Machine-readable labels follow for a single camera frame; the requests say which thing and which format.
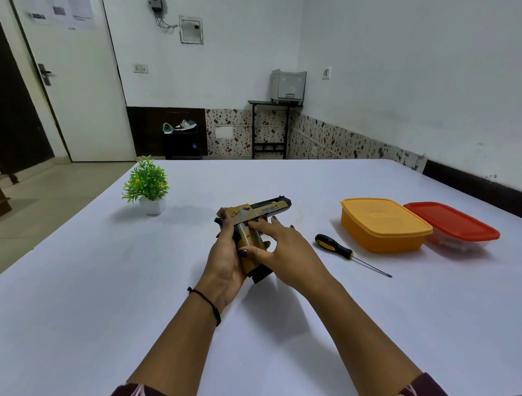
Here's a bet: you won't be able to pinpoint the grey printer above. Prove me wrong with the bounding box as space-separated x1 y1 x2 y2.
270 69 307 104

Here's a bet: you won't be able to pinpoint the pair of sneakers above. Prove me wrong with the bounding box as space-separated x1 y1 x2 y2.
162 119 198 134

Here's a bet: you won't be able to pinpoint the yellow plastic lidded container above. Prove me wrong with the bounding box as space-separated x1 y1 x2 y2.
340 198 433 254

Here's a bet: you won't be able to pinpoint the person's right forearm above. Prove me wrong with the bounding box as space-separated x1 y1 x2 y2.
300 274 425 396

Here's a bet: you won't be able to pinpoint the person's left hand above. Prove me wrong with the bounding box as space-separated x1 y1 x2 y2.
195 212 248 313

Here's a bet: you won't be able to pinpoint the black and yellow screwdriver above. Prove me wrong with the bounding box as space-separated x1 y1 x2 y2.
314 234 393 279

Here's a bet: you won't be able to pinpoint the clear container with red lid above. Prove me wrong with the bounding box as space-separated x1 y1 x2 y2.
403 202 501 250

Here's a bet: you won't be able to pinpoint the small green potted plant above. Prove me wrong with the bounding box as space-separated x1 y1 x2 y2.
122 155 170 216

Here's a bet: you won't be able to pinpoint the black thread wrist band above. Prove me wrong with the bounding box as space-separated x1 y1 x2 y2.
187 287 222 328

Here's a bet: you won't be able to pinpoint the gold and black toy pistol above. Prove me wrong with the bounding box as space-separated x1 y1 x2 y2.
215 197 293 284

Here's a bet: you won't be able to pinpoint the maroon patterned sleeve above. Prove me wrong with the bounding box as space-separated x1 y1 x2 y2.
397 372 450 396
111 383 168 396

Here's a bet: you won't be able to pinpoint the person's right hand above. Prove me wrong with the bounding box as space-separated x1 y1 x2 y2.
238 216 332 295

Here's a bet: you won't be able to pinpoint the person's left forearm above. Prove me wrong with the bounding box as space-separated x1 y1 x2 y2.
122 283 223 396

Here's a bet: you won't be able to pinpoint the papers taped on door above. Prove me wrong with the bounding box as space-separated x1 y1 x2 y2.
28 0 98 31

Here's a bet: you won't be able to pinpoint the white door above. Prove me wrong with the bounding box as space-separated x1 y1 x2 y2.
12 0 137 162

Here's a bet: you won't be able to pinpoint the black narrow side table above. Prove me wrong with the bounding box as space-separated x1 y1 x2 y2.
248 100 303 160

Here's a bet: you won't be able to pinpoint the black low shoe rack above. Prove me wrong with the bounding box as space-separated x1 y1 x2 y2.
162 130 204 160

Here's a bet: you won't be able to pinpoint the white electrical panel box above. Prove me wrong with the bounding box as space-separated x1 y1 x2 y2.
179 16 204 45

